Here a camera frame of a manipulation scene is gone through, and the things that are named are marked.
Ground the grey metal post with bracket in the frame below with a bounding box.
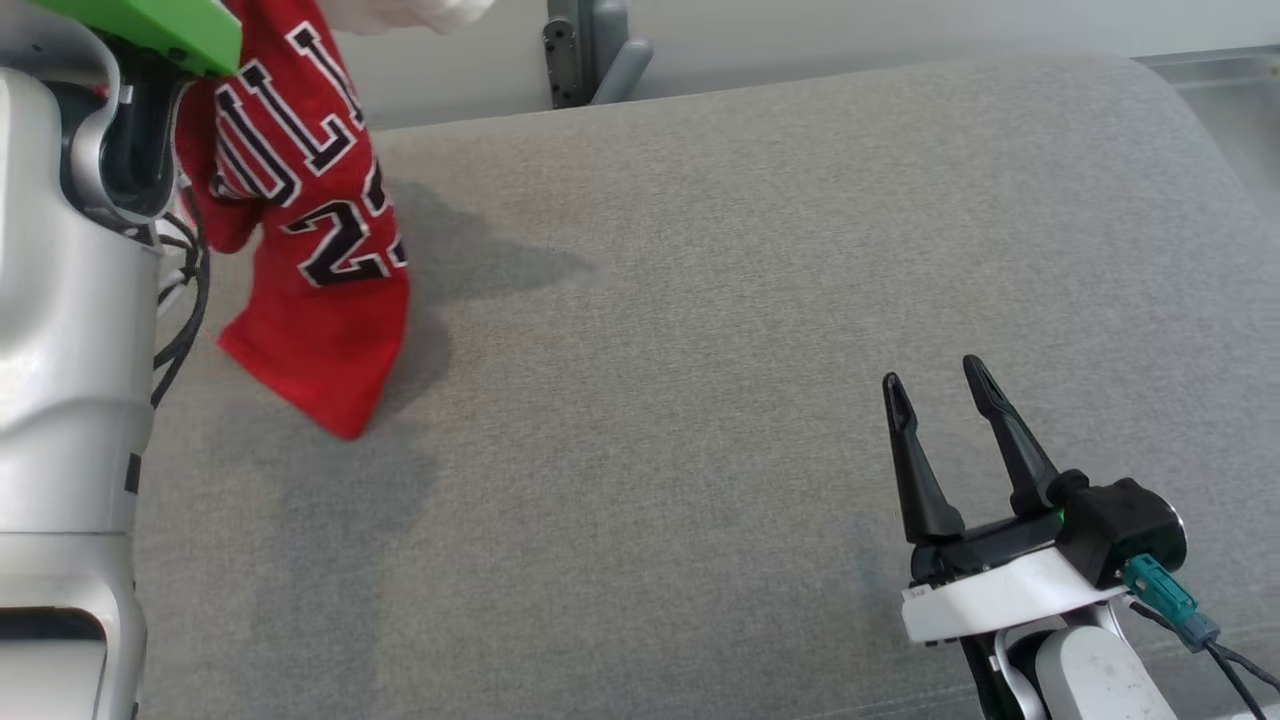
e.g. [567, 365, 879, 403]
[543, 0, 653, 109]

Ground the right black cable teal connector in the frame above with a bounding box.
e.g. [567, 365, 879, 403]
[1125, 555, 1280, 720]

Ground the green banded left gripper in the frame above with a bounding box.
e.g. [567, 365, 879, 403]
[30, 0, 243, 78]

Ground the red basketball jersey number 23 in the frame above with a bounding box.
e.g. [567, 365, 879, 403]
[175, 0, 496, 441]

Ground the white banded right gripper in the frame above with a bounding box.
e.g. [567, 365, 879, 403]
[882, 355, 1131, 646]

